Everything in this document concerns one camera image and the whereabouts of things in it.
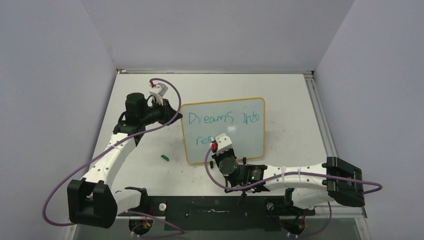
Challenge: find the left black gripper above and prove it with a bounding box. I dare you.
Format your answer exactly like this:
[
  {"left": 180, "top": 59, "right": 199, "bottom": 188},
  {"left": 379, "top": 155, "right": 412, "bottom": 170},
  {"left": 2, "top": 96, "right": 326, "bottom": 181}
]
[{"left": 140, "top": 97, "right": 182, "bottom": 126}]

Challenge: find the green marker cap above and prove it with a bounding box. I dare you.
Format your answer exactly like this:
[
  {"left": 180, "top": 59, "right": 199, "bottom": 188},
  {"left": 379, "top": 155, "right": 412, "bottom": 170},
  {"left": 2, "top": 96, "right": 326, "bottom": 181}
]
[{"left": 160, "top": 154, "right": 170, "bottom": 162}]

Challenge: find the yellow framed whiteboard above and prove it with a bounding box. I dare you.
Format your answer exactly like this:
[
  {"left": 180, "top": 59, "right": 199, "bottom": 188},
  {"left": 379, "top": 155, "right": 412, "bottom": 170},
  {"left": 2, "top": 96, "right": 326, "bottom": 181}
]
[{"left": 180, "top": 97, "right": 266, "bottom": 165}]

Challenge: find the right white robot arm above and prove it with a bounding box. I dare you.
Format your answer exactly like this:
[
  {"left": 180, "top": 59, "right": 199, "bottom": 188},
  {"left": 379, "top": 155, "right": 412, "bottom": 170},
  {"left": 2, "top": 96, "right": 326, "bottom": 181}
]
[{"left": 205, "top": 149, "right": 365, "bottom": 214}]

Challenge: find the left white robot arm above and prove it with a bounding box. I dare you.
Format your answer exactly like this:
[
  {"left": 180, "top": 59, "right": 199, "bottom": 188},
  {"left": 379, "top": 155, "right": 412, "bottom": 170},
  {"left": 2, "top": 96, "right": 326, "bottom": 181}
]
[{"left": 67, "top": 92, "right": 183, "bottom": 229}]

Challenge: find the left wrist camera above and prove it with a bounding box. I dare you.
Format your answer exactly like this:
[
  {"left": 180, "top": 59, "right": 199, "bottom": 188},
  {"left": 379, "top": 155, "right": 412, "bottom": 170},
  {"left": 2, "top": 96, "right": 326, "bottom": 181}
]
[{"left": 149, "top": 83, "right": 168, "bottom": 106}]

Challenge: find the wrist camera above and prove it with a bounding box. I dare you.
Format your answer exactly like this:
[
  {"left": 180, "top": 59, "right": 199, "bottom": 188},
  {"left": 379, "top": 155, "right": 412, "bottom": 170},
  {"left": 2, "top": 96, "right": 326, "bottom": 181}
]
[
  {"left": 211, "top": 133, "right": 233, "bottom": 155},
  {"left": 149, "top": 83, "right": 168, "bottom": 106}
]

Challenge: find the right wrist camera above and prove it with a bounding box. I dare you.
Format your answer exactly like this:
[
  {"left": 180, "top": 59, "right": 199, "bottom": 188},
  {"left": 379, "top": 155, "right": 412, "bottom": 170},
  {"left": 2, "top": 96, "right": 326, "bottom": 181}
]
[{"left": 211, "top": 133, "right": 233, "bottom": 155}]

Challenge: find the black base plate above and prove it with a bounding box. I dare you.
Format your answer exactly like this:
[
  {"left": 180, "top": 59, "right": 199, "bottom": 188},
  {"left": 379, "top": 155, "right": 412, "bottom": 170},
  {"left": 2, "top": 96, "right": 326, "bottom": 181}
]
[{"left": 132, "top": 195, "right": 316, "bottom": 231}]

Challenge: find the aluminium frame rail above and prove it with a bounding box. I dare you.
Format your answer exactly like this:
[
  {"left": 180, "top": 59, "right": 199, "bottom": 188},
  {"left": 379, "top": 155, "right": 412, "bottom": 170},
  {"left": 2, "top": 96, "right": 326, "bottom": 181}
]
[{"left": 303, "top": 71, "right": 369, "bottom": 220}]

